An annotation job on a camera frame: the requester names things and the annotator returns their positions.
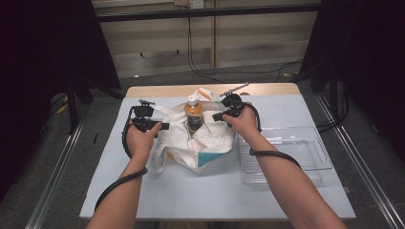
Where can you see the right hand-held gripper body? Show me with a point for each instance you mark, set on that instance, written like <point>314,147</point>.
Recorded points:
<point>232,103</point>

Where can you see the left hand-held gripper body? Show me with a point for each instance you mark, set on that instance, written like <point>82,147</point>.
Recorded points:
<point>141,116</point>

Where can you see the white tote bag green orange shapes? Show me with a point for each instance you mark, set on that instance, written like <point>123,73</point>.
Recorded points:
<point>178,143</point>

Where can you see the person's right hand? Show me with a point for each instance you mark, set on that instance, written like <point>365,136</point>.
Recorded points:
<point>245,124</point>

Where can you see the person's left hand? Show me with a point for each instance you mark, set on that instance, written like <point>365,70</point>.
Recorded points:
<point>140,143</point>

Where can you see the orange drink bottle white cap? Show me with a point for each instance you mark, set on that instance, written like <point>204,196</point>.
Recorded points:
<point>193,111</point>

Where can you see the small black floor object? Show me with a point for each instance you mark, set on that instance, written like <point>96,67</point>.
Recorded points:
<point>95,137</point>

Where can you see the black metal stand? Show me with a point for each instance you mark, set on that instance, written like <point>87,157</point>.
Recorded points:
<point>72,105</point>

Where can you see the light grey table mat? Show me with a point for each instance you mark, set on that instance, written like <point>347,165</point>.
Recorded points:
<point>191,197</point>

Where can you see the clear plastic tray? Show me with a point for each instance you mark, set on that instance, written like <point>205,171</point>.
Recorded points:
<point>305,149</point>

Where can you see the black horizontal bar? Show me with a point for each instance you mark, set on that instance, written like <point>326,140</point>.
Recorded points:
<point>223,12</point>

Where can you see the black curtain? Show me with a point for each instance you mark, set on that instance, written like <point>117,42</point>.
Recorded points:
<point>38,63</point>
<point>366,63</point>

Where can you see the white wall outlet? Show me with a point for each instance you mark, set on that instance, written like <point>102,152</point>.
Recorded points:
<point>197,4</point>

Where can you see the metal floor rail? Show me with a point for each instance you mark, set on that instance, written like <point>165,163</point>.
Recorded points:
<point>366,171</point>
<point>54,178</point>

